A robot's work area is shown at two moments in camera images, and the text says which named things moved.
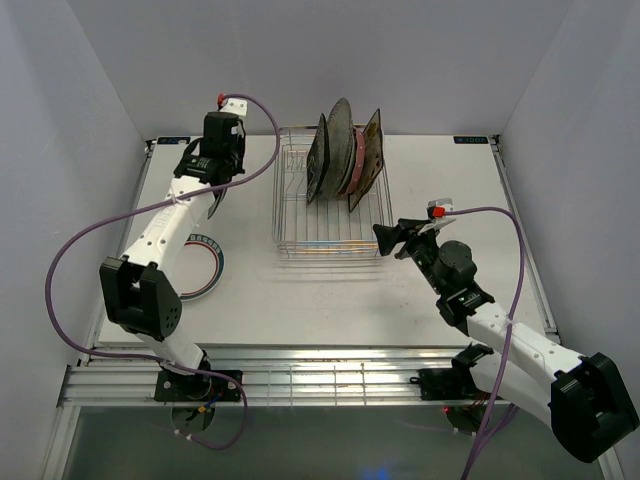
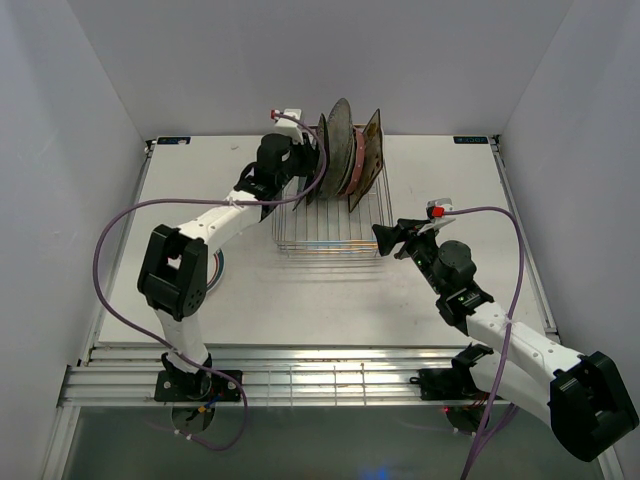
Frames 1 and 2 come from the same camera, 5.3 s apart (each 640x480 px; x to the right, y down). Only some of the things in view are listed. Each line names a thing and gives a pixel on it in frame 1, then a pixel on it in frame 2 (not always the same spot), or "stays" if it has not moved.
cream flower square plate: [374, 159] stays
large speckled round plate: [341, 146] stays
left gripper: [241, 144] -> [307, 154]
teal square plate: [220, 194] -> [297, 186]
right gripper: [406, 231] stays
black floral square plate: [318, 160] stays
